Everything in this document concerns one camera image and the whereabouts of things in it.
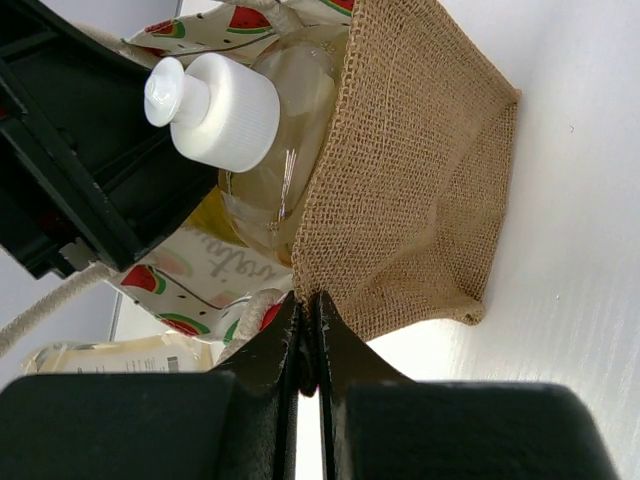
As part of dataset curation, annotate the amber bottle white cap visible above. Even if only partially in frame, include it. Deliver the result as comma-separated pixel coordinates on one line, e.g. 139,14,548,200
144,25,349,266

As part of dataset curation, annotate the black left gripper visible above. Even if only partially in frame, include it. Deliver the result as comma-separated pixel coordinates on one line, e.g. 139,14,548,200
1,1,217,278

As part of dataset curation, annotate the red dotted canvas bag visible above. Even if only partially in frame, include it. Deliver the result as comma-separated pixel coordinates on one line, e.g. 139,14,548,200
1,1,519,351

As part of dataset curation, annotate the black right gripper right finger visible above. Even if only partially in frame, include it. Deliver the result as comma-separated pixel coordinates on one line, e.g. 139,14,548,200
310,293,617,479

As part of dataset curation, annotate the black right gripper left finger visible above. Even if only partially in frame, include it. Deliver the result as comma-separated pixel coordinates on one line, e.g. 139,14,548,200
1,296,301,479

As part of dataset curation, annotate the cream flat refill pouch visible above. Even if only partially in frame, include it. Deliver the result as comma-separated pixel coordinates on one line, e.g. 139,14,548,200
21,332,214,375

